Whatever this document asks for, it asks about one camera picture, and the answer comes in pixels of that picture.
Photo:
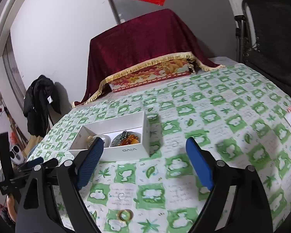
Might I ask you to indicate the left hand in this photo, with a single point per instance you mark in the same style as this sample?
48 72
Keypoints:
10 201

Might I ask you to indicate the maroon velvet fringed cloth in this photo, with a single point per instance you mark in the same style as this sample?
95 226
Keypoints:
138 43

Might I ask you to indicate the black hanging jacket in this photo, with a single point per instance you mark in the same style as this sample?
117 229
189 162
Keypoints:
41 93

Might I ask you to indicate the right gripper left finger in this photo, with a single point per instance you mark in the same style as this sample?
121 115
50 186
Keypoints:
38 210

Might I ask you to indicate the red orange printed box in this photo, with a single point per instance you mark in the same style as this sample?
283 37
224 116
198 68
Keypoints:
160 72

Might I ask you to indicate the dark rhinestone brooch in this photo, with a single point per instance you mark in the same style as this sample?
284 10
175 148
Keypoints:
124 134

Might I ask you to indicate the white vivo cardboard box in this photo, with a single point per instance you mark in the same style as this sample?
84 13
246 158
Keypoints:
108 129

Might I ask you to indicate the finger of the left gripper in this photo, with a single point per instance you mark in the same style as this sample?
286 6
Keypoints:
36 161
50 163

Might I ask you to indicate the black folding chair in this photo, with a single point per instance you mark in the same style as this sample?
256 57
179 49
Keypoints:
267 40

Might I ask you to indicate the green frog pattern tablecloth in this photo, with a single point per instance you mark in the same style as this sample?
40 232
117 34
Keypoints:
235 113

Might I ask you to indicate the orange amber pendant tassel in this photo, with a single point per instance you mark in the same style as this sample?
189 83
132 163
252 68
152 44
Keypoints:
131 139

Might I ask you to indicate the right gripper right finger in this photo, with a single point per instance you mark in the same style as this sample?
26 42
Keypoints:
250 210

